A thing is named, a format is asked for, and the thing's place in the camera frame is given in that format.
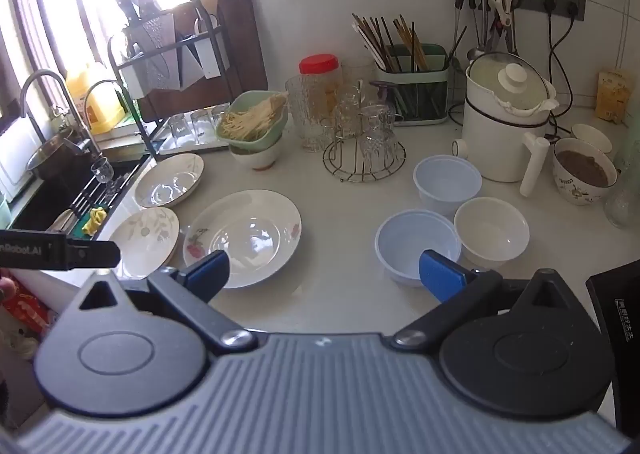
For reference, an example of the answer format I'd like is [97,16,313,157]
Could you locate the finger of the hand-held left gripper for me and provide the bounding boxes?
[66,240,122,269]

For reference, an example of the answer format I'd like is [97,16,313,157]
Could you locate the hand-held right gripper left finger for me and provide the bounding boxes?
[62,250,259,354]

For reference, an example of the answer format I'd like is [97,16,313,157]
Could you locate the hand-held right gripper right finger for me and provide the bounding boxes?
[392,249,588,351]

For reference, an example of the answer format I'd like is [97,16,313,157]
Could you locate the light blue plastic bowl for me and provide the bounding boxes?
[413,155,483,217]
[375,209,462,287]

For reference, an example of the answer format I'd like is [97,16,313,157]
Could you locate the large white red-flower plate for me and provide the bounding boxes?
[182,190,303,289]

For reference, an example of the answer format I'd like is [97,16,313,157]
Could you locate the small leaf print plate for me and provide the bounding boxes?
[107,207,181,280]

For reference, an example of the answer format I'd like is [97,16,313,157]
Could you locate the plain white bowl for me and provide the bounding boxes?
[454,197,530,269]

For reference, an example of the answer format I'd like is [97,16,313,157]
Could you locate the oval white plate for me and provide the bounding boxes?
[134,153,205,208]

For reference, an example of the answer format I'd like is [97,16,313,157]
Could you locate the yellow cloth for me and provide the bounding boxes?
[81,207,109,236]

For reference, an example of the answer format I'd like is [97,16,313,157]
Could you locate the black sink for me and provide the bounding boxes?
[10,159,147,241]

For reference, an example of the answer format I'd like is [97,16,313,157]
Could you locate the red packet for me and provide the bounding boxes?
[9,279,57,336]

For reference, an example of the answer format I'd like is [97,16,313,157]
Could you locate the glass goblet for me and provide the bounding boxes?
[91,157,114,184]

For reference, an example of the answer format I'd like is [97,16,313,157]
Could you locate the steel pot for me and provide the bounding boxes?
[27,134,94,182]

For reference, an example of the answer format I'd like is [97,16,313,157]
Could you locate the white appliance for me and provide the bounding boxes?
[0,117,42,196]

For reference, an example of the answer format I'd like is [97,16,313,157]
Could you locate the steel drip tray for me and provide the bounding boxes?
[155,127,232,156]

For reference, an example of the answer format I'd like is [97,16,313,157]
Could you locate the white bowl red foot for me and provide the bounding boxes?
[230,131,284,171]

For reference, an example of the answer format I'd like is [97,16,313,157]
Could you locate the white electric kettle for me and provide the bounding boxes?
[452,52,560,197]

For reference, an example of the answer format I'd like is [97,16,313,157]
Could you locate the cut glass tumbler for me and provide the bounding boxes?
[359,104,398,169]

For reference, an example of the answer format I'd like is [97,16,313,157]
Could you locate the yellow oil bottle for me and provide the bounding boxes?
[65,62,126,135]

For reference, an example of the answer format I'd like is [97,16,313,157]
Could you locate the green colander bowl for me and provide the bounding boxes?
[216,90,290,143]

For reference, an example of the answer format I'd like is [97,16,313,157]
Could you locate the pale dried noodles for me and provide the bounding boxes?
[222,94,288,140]

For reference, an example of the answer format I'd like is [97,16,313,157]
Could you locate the tall steel faucet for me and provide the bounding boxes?
[20,70,97,155]

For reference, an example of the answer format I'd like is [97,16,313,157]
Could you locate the small steel faucet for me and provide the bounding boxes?
[84,79,137,135]

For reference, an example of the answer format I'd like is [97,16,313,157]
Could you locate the floral ceramic bowl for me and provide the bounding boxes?
[552,137,618,206]

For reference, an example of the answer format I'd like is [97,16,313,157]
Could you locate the green chopstick holder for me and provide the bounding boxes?
[375,43,449,126]

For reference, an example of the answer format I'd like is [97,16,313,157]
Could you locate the black induction cooker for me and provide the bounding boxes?
[585,261,640,385]

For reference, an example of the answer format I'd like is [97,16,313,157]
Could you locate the textured glass pitcher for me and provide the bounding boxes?
[286,76,332,153]

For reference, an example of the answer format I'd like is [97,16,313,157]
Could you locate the clear drinking glass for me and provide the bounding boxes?
[333,84,362,133]

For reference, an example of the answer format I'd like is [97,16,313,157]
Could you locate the textured glass jug green top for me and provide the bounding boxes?
[604,131,640,229]

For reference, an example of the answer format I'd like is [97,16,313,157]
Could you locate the small white cup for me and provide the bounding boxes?
[571,123,613,155]

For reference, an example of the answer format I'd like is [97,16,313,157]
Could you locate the black dish rack with utensils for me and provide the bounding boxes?
[107,9,237,156]

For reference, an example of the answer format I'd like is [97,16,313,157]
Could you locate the brown cutting board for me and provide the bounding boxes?
[140,0,269,121]

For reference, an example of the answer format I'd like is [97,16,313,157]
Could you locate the steel ladle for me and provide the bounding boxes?
[467,0,488,62]

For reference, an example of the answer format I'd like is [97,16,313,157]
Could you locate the red lid plastic jar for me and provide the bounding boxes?
[299,54,343,131]

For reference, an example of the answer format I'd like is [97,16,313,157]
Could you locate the bundle of chopsticks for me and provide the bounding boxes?
[351,13,430,73]

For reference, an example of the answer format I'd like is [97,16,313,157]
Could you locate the yellow package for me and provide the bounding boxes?
[595,68,634,124]

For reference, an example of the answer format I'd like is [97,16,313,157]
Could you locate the wire glass rack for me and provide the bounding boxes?
[322,127,407,183]

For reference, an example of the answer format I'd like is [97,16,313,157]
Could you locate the black power cable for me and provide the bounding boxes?
[542,0,577,141]

